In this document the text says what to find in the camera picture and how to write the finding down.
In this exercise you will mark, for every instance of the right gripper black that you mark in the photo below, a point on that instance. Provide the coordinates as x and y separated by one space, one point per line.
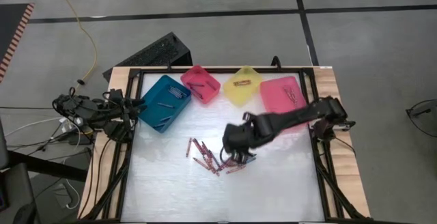
239 137

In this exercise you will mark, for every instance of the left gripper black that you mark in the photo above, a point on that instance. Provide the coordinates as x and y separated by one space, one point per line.
124 106

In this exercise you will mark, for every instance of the blue crayon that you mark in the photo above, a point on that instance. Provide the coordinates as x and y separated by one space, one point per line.
165 119
252 158
166 105
182 93
175 90
160 125

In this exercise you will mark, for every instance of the purple crayon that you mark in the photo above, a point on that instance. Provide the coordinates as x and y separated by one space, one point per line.
224 165
211 85
196 85
214 159
197 94

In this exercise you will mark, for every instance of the red crayon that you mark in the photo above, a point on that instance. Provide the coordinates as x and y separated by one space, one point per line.
206 149
198 146
212 169
242 81
243 84
188 147
201 164
236 164

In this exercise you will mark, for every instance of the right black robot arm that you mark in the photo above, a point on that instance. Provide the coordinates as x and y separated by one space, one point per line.
300 113

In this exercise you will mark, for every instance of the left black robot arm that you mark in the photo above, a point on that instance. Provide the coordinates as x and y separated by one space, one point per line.
87 111

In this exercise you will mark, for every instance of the blue plastic bin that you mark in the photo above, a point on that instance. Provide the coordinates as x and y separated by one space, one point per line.
153 109

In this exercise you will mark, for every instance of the yellow plastic bin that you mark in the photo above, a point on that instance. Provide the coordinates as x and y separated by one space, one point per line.
242 96

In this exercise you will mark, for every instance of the red plastic bin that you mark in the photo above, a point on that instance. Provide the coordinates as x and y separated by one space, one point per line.
201 94

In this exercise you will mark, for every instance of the pink plastic bin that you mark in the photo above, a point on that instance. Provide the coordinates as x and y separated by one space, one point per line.
276 94

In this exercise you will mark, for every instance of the black stand beam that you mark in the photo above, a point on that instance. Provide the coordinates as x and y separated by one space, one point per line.
51 167

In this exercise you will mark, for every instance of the black orange striped floor mat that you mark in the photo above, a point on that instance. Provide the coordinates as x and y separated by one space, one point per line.
10 22

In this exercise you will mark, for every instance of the black metal table frame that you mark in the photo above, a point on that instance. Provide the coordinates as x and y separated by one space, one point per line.
155 70

